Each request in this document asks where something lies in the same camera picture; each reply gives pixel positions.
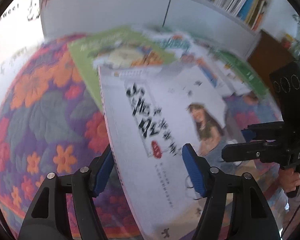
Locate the green potted plant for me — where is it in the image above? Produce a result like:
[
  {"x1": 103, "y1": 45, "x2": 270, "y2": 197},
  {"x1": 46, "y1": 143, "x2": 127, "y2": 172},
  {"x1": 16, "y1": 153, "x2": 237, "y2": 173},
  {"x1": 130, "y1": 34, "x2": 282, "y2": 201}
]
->
[{"x1": 292, "y1": 14, "x2": 300, "y2": 56}]

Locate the person right hand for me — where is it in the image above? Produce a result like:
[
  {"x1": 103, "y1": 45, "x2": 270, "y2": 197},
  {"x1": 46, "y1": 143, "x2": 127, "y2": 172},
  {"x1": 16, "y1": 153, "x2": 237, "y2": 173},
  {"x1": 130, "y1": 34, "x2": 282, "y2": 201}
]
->
[{"x1": 278, "y1": 168, "x2": 300, "y2": 193}]

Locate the white bucket classics book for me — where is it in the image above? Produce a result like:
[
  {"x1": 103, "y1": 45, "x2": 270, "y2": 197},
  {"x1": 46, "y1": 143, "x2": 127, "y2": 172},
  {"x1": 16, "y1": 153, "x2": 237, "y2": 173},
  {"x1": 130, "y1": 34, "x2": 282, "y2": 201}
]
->
[{"x1": 189, "y1": 53, "x2": 241, "y2": 98}]

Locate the green cricket fables book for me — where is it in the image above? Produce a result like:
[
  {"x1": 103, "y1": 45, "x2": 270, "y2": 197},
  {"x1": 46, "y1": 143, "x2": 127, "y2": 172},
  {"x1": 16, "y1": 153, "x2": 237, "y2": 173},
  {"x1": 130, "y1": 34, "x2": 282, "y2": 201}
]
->
[{"x1": 215, "y1": 50, "x2": 269, "y2": 98}]

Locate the brown wooden cabinet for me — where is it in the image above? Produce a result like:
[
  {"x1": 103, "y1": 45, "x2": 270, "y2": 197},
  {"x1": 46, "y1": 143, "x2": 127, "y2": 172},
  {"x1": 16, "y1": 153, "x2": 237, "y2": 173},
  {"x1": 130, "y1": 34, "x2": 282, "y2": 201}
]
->
[{"x1": 248, "y1": 30, "x2": 295, "y2": 83}]

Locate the white bookshelf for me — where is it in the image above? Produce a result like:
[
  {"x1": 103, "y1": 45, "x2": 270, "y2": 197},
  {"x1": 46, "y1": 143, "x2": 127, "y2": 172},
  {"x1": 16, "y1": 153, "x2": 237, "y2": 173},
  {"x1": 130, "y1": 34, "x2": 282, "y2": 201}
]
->
[{"x1": 39, "y1": 0, "x2": 262, "y2": 58}]

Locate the olive green history book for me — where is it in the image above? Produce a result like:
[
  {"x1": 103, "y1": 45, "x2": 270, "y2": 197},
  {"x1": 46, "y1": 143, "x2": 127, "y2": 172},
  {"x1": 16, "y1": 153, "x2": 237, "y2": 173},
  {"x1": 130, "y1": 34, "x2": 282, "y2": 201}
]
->
[{"x1": 68, "y1": 26, "x2": 176, "y2": 110}]

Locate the floral quilted mat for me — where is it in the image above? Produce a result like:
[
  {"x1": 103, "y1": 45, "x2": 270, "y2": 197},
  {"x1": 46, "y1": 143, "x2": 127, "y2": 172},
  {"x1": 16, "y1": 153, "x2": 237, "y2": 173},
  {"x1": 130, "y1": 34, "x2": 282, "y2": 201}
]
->
[{"x1": 0, "y1": 34, "x2": 291, "y2": 240}]

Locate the white mermaid cover book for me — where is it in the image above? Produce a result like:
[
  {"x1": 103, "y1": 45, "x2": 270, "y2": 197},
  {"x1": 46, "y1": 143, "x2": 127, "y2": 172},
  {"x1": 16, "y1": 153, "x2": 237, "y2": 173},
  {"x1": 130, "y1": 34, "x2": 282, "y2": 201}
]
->
[{"x1": 97, "y1": 62, "x2": 288, "y2": 240}]

